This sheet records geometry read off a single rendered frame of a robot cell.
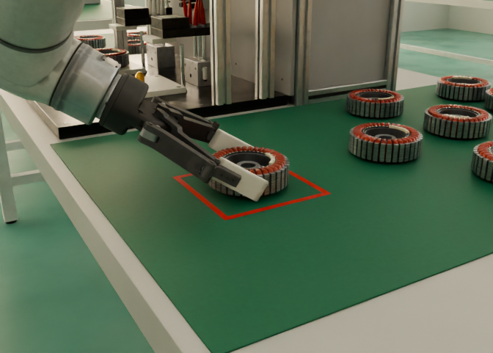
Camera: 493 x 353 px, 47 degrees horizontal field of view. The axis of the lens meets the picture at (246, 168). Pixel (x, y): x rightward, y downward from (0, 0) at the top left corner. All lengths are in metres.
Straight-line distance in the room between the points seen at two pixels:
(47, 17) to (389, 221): 0.44
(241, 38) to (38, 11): 0.79
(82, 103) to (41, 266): 1.50
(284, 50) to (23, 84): 0.62
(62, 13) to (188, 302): 0.31
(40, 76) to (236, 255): 0.31
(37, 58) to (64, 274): 1.48
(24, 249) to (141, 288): 1.76
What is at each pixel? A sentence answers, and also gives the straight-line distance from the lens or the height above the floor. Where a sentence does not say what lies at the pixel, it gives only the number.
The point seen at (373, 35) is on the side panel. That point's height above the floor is 0.88.
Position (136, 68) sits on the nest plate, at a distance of 1.43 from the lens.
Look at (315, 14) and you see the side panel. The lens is 1.19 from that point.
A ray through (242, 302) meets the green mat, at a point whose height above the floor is 0.75.
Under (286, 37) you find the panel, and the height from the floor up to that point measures 0.89.
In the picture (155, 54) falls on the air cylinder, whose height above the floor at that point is 0.80.
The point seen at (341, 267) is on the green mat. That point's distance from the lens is 0.59.
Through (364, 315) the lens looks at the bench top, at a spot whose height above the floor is 0.75.
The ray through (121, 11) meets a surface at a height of 0.91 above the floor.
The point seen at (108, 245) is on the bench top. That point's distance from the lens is 0.64.
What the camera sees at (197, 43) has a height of 0.86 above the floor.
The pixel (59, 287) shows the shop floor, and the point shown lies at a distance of 2.03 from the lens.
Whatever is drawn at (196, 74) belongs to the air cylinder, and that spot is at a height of 0.80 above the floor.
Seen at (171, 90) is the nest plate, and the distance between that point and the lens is 1.20.
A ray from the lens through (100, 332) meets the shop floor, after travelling 1.78.
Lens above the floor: 1.05
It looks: 21 degrees down
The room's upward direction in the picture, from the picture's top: straight up
